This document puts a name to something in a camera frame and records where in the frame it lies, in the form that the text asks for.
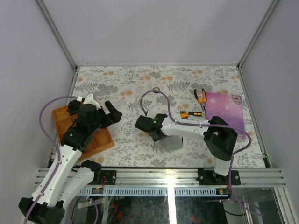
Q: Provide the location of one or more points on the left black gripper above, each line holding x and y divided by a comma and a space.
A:
114, 117

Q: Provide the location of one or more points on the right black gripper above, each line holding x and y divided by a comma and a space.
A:
155, 140

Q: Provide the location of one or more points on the grey plastic tool case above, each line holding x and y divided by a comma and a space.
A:
172, 142

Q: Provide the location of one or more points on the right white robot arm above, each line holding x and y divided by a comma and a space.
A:
218, 137

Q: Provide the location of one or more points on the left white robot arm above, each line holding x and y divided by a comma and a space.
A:
48, 203

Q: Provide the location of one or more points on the screwdriver bit set holder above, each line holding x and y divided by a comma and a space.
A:
185, 115

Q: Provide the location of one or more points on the black rolled belt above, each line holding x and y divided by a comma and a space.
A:
73, 107

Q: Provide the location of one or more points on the orange wooden divided tray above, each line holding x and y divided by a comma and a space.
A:
68, 133

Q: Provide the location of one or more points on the orange black pliers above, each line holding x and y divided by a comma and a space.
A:
201, 101

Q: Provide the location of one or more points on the purple folded cloth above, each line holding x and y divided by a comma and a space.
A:
226, 106

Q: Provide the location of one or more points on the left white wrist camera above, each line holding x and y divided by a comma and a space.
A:
89, 99

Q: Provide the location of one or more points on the aluminium front rail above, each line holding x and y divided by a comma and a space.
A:
187, 177

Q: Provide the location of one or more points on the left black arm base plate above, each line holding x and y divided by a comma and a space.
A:
108, 177

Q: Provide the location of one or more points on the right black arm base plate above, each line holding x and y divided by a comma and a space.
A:
208, 177

